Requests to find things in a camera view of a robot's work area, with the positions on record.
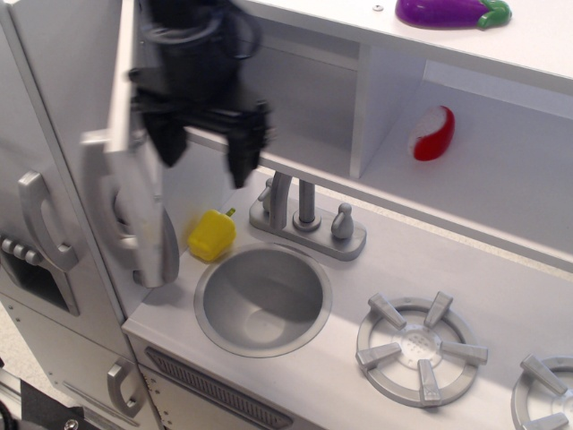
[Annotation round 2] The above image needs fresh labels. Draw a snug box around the grey fridge door handle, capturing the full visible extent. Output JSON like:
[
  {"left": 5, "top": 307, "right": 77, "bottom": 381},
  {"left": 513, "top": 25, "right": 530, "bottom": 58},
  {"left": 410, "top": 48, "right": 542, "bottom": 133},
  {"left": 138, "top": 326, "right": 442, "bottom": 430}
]
[{"left": 18, "top": 170, "right": 78, "bottom": 272}]

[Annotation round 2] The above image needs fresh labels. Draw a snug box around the grey toy faucet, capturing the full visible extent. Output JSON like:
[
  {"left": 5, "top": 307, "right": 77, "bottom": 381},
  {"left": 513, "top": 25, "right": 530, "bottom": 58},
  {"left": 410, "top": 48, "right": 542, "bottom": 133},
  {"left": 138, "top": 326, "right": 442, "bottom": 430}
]
[{"left": 249, "top": 172, "right": 367, "bottom": 262}]

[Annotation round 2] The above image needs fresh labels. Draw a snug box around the grey ice dispenser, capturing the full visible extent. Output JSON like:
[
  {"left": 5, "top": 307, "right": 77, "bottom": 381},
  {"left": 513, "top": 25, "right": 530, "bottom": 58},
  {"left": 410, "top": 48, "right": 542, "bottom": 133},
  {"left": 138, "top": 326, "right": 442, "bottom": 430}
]
[{"left": 1, "top": 233, "right": 80, "bottom": 316}]

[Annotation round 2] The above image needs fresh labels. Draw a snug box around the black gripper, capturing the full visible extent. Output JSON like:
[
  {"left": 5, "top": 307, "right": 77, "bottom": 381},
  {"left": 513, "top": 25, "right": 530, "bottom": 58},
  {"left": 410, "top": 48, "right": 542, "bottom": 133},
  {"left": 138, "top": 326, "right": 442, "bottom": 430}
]
[{"left": 129, "top": 39, "right": 270, "bottom": 188}]

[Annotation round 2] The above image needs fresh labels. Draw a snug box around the round metal sink bowl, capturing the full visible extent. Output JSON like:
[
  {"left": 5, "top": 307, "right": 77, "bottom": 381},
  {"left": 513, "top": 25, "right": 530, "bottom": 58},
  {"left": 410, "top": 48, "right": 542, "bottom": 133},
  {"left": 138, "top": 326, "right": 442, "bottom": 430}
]
[{"left": 194, "top": 244, "right": 332, "bottom": 358}]

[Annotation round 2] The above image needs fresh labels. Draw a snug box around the red white toy radish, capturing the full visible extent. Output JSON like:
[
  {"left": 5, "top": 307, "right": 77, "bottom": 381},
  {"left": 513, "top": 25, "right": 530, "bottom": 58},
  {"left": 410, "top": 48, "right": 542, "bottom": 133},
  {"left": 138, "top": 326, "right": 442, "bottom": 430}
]
[{"left": 407, "top": 106, "right": 456, "bottom": 161}]

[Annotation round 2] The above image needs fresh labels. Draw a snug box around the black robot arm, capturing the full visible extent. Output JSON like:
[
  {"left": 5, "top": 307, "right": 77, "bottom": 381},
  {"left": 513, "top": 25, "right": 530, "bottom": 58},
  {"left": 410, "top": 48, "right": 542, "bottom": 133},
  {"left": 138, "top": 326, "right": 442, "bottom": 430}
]
[{"left": 129, "top": 1, "right": 270, "bottom": 188}]

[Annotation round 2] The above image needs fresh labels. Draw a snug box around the grey stove burner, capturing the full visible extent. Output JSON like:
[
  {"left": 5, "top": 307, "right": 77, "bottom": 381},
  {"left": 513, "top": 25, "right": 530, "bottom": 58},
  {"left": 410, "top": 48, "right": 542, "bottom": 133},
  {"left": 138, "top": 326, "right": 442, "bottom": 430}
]
[
  {"left": 510, "top": 355, "right": 572, "bottom": 429},
  {"left": 355, "top": 291, "right": 489, "bottom": 409}
]

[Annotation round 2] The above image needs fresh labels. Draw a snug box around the white toy microwave door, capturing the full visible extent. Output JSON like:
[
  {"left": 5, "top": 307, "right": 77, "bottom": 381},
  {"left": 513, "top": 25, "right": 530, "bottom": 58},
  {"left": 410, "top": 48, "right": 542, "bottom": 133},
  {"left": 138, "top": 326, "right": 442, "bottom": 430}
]
[{"left": 104, "top": 1, "right": 163, "bottom": 288}]

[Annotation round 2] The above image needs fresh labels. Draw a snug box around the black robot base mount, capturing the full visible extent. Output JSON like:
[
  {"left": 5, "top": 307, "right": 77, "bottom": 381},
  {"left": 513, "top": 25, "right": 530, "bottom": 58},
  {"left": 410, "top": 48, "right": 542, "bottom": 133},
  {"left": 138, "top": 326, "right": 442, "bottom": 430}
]
[{"left": 1, "top": 361, "right": 92, "bottom": 429}]

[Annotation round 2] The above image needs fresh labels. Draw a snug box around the grey lower fridge handle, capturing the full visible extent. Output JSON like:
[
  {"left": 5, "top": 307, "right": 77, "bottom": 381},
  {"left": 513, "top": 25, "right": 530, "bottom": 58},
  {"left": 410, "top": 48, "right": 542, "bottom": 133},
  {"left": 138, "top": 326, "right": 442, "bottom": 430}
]
[{"left": 107, "top": 360, "right": 144, "bottom": 418}]

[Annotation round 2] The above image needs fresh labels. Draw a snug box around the grey oven vent panel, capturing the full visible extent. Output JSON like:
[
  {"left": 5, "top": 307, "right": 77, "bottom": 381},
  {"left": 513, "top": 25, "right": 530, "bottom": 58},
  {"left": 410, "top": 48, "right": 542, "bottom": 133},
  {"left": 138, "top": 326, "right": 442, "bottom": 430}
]
[{"left": 145, "top": 348, "right": 293, "bottom": 429}]

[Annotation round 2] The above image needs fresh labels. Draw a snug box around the purple toy eggplant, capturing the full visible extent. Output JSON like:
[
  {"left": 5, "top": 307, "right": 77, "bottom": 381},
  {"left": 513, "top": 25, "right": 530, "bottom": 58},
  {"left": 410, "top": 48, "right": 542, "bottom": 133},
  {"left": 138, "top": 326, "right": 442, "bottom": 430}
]
[{"left": 395, "top": 0, "right": 512, "bottom": 30}]

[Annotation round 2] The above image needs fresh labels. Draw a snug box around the grey toy telephone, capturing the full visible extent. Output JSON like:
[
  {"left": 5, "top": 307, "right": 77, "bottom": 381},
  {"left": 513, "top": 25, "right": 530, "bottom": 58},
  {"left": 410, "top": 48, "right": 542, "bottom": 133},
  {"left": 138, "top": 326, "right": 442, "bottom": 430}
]
[{"left": 113, "top": 190, "right": 180, "bottom": 286}]

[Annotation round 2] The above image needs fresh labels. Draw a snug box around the yellow toy bell pepper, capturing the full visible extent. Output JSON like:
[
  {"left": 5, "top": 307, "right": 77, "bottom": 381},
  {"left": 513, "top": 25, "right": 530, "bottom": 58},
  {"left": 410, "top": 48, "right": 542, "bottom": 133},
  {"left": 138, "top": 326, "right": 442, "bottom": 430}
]
[{"left": 187, "top": 208, "right": 236, "bottom": 262}]

